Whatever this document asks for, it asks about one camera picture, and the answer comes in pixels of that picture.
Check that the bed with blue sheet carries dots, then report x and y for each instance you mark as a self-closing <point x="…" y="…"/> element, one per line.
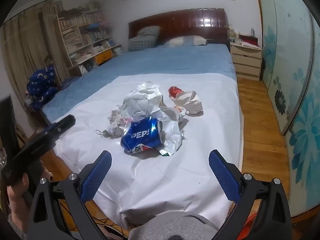
<point x="175" y="62"/>

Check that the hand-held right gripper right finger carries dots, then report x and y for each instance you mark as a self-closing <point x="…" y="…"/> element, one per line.
<point x="223" y="175"/>

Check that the white bag with red print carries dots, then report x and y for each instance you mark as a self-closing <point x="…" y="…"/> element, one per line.
<point x="178" y="112"/>

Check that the crushed blue soda can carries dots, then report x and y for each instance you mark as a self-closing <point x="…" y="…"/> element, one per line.
<point x="140" y="135"/>

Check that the orange object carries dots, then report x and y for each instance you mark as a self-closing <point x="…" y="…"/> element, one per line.
<point x="246" y="228"/>

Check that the person's grey trouser leg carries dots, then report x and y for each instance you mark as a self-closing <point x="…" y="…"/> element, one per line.
<point x="172" y="226"/>

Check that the crumpled white tissue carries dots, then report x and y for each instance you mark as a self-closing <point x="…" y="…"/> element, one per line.
<point x="117" y="122"/>

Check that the beige curtain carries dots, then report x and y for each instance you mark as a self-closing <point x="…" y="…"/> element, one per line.
<point x="22" y="55"/>

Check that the orange storage box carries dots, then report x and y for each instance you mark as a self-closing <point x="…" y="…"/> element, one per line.
<point x="103" y="57"/>

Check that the dark wooden headboard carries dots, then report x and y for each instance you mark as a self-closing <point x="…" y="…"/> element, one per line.
<point x="190" y="22"/>

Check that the silver plastic bag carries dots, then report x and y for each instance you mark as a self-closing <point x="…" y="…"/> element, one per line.
<point x="145" y="100"/>

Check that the person's left hand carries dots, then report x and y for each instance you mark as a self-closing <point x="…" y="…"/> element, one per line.
<point x="16" y="202"/>

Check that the silver foil wrapper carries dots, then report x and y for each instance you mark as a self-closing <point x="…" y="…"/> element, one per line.
<point x="172" y="137"/>

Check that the wooden bookshelf with books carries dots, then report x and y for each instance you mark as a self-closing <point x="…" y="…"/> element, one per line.
<point x="80" y="37"/>

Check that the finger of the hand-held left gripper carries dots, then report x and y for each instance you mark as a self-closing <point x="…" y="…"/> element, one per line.
<point x="56" y="130"/>
<point x="8" y="127"/>

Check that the curtain rod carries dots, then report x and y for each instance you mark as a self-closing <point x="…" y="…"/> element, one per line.
<point x="50" y="1"/>

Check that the red box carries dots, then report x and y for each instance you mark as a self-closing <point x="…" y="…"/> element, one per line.
<point x="248" y="40"/>

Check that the white bed cover sheet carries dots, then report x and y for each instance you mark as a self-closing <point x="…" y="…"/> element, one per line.
<point x="200" y="155"/>

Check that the white and blue pillow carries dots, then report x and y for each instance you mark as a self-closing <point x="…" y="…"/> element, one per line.
<point x="185" y="40"/>

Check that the light wooden nightstand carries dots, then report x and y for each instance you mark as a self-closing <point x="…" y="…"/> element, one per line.
<point x="246" y="60"/>

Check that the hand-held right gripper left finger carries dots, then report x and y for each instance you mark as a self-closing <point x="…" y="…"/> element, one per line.
<point x="96" y="175"/>

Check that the floral sliding wardrobe door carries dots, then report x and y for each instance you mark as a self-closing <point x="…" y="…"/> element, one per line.
<point x="307" y="142"/>
<point x="282" y="42"/>

